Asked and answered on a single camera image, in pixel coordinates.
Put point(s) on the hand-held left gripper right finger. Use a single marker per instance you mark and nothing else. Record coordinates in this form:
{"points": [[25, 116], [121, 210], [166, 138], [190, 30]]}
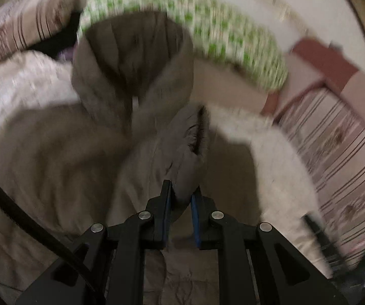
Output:
{"points": [[195, 219]]}

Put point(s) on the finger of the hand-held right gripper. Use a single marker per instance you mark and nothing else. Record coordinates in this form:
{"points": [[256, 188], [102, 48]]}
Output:
{"points": [[319, 235]]}

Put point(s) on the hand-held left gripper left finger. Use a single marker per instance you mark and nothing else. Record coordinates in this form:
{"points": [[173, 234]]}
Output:
{"points": [[168, 214]]}

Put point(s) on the grey-brown padded jacket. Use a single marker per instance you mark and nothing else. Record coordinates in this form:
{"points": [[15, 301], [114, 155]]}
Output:
{"points": [[157, 101]]}

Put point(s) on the striped floral backrest cushion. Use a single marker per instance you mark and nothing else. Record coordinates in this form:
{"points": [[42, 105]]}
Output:
{"points": [[338, 139]]}

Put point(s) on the maroon and pink sofa back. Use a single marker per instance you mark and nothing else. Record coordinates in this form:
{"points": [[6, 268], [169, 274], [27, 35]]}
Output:
{"points": [[322, 57]]}

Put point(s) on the green checkered pillow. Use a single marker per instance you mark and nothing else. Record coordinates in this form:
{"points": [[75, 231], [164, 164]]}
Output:
{"points": [[227, 38]]}

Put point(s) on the white leaf-print quilt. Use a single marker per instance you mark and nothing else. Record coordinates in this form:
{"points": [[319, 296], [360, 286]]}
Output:
{"points": [[17, 82]]}

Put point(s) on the striped floral pillow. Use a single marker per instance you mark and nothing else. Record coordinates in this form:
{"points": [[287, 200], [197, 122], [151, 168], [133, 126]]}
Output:
{"points": [[26, 22]]}

